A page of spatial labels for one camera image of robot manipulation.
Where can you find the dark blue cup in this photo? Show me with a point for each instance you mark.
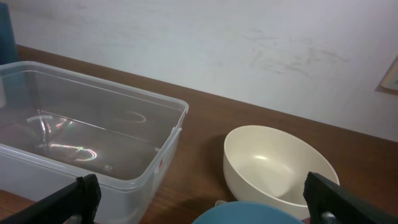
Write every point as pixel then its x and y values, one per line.
pixel 8 47

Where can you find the clear plastic storage container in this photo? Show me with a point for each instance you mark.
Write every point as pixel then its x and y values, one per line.
pixel 57 125

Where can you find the cream bowl near container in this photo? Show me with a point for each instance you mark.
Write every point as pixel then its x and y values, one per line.
pixel 269 166

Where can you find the cream spoon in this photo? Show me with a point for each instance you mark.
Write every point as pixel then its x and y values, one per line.
pixel 220 202

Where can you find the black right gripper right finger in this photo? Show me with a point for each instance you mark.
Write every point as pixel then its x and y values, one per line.
pixel 328 202

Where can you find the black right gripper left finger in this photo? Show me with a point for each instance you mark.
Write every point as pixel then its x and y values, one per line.
pixel 78 201

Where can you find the blue bowl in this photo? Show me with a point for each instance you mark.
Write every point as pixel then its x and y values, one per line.
pixel 245 213

